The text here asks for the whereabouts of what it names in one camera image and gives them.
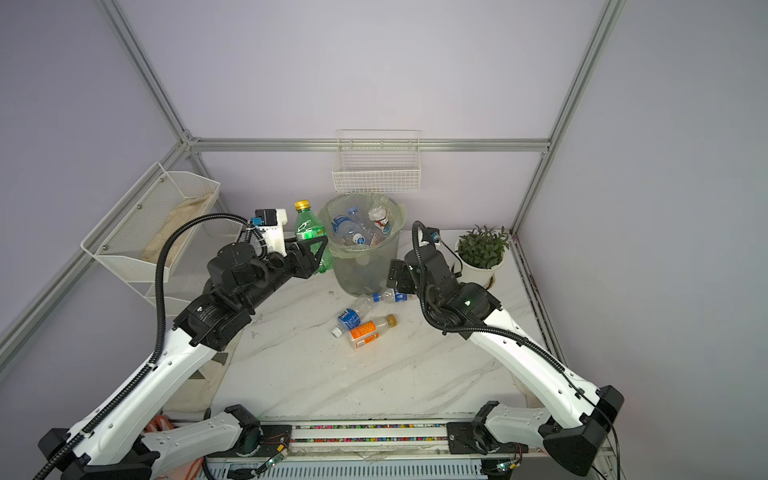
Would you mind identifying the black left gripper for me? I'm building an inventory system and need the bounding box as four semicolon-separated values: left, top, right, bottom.
239;234;326;313

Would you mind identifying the green soda bottle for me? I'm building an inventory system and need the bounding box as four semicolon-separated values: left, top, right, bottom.
294;200;333;273

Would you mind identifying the small blue label bottle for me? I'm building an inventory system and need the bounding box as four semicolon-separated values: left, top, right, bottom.
331;296;374;338

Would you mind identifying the orange label bottle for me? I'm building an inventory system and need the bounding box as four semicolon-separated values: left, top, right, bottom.
348;314;398;349

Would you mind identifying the clear bottle blue label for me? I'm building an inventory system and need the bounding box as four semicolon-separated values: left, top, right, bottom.
331;215;369;246

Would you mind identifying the red white label bottle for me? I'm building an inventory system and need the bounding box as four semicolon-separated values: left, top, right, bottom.
368;205;391;235

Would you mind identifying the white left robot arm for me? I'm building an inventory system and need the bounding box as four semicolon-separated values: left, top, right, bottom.
36;236;328;479

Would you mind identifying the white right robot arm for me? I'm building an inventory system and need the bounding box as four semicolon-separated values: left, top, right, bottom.
387;245;624;477

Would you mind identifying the green lined trash bin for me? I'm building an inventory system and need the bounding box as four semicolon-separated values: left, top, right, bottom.
319;193;407;296

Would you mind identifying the potted green succulent plant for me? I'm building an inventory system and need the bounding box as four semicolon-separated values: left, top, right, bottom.
454;225;512;288

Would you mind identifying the beige cloth in shelf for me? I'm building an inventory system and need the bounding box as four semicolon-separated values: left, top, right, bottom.
139;193;214;268

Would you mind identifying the white two-tier mesh shelf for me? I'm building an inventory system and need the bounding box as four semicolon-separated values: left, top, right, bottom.
81;163;240;319

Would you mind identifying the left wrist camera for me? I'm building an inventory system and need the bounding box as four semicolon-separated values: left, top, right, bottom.
251;209;287;256

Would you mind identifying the white wire wall basket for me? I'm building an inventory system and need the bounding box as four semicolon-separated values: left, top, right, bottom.
332;129;422;193

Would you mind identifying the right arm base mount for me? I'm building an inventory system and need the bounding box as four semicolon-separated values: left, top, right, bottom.
446;422;529;455

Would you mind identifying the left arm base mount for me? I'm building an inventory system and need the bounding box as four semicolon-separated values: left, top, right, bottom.
209;424;293;458

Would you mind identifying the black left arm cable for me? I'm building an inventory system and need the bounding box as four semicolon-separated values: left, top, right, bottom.
32;213;253;480

